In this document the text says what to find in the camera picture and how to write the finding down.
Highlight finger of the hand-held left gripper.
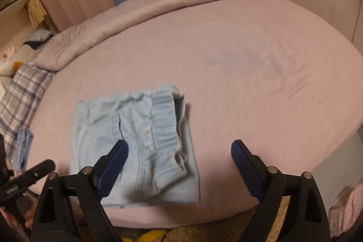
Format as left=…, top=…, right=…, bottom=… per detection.
left=15, top=160, right=56, bottom=189

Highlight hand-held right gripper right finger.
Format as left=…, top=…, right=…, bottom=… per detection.
left=231, top=139, right=332, bottom=242

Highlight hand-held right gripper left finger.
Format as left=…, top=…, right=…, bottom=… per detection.
left=31, top=139, right=129, bottom=242

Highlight light blue pants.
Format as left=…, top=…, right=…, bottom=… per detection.
left=69, top=85, right=201, bottom=209

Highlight small blue denim cloth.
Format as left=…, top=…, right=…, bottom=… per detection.
left=11, top=129, right=34, bottom=171

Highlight bed with pink sheet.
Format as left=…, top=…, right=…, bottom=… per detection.
left=28, top=0, right=363, bottom=230

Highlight plaid pillow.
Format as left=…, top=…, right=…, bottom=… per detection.
left=0, top=63, right=56, bottom=166

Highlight pink cloth bundle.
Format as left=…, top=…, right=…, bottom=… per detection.
left=329, top=187, right=361, bottom=237

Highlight white plush toy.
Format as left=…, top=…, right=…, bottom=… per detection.
left=0, top=53, right=23, bottom=75

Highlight dark patterned cloth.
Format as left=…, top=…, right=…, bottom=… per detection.
left=23, top=29, right=54, bottom=50

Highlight pink folded blanket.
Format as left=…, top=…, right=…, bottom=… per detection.
left=35, top=0, right=291, bottom=72

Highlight yellow hanging towel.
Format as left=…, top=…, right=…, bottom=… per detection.
left=27, top=0, right=47, bottom=28

